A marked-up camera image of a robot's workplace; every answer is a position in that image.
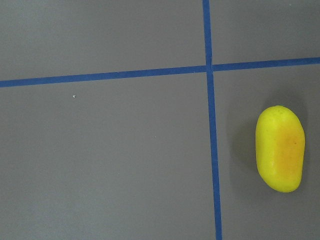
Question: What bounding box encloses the yellow mango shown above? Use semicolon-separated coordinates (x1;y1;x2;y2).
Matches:
255;105;306;193

